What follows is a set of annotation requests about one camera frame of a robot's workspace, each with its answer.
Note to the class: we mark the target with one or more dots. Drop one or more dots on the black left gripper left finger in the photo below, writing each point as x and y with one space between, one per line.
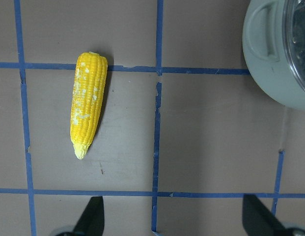
91 222

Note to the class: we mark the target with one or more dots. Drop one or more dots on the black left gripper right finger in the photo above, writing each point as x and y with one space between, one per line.
257 220

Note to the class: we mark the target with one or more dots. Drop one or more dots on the yellow corn cob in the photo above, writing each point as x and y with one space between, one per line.
87 99

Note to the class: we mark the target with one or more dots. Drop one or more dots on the grey-green steel pot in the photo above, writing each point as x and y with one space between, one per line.
264 53

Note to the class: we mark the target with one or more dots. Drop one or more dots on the glass pot lid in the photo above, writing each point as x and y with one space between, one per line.
294 38

